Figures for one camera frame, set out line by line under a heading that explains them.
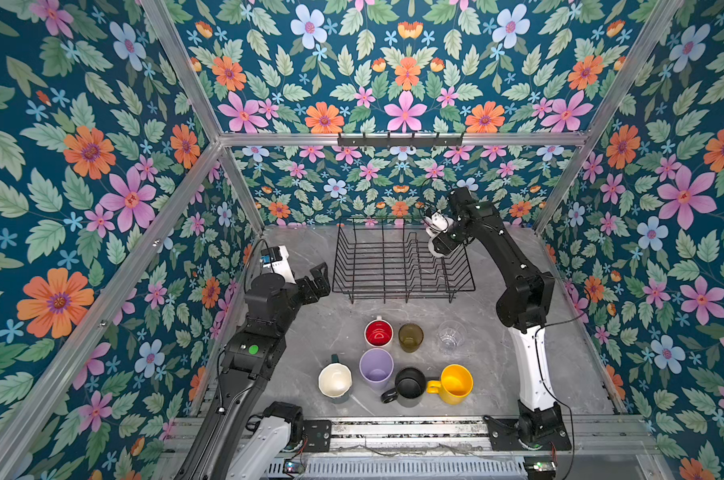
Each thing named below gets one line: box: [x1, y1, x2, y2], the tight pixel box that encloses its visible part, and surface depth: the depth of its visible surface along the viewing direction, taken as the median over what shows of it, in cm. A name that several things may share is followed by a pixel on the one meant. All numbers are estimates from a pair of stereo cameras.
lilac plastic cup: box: [359, 348, 395, 391], surface depth 77 cm
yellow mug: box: [426, 364, 474, 405], surface depth 78 cm
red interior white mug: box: [364, 315, 394, 348], surface depth 86 cm
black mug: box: [381, 367, 426, 408], surface depth 80 cm
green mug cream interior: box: [318, 354, 353, 404], surface depth 76 cm
